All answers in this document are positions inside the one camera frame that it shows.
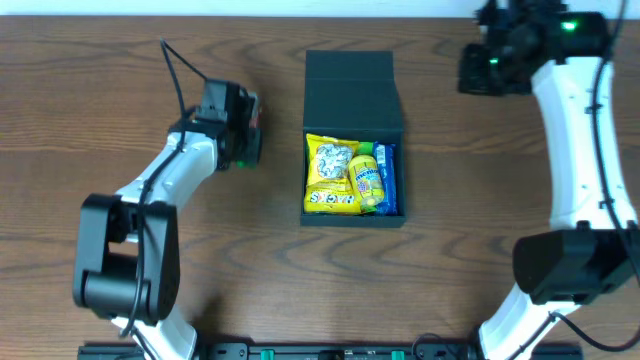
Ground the blue Oreo cookie pack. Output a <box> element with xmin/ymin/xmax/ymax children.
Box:
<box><xmin>373</xmin><ymin>142</ymin><xmax>398</xmax><ymax>216</ymax></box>

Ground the black gift box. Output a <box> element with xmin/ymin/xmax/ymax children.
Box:
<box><xmin>300</xmin><ymin>50</ymin><xmax>408</xmax><ymax>228</ymax></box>

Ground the green Haribo gummy bag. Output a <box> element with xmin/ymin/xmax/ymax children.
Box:
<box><xmin>356</xmin><ymin>142</ymin><xmax>375</xmax><ymax>214</ymax></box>

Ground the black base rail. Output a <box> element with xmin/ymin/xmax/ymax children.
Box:
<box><xmin>77</xmin><ymin>342</ymin><xmax>584</xmax><ymax>360</ymax></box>

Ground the green red chocolate bar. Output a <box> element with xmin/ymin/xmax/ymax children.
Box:
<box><xmin>235</xmin><ymin>103</ymin><xmax>263</xmax><ymax>168</ymax></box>

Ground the yellow mentos gum can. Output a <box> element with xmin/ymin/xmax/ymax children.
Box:
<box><xmin>348</xmin><ymin>155</ymin><xmax>385</xmax><ymax>207</ymax></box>

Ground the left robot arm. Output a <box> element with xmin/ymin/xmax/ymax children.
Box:
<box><xmin>72</xmin><ymin>79</ymin><xmax>262</xmax><ymax>359</ymax></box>

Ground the yellow snack bag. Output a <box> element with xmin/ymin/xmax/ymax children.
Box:
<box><xmin>303</xmin><ymin>133</ymin><xmax>361</xmax><ymax>215</ymax></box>

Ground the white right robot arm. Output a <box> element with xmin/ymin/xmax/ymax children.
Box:
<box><xmin>458</xmin><ymin>1</ymin><xmax>639</xmax><ymax>359</ymax></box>

